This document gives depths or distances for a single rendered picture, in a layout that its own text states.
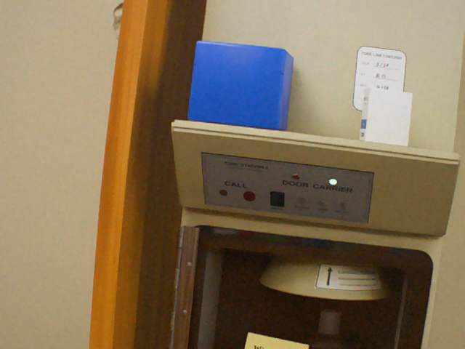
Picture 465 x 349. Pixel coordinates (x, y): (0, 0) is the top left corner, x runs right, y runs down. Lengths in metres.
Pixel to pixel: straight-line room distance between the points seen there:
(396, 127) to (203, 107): 0.21
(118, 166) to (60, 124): 0.58
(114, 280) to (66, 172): 0.58
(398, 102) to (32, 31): 0.82
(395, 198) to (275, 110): 0.17
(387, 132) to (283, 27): 0.20
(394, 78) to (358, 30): 0.07
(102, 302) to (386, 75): 0.43
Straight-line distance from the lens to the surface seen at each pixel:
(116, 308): 1.12
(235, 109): 1.05
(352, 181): 1.06
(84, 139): 1.65
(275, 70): 1.05
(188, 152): 1.07
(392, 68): 1.15
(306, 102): 1.15
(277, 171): 1.07
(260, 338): 1.16
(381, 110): 1.06
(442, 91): 1.15
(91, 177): 1.65
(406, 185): 1.06
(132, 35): 1.10
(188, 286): 1.17
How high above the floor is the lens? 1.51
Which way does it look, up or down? 3 degrees down
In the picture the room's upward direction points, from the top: 6 degrees clockwise
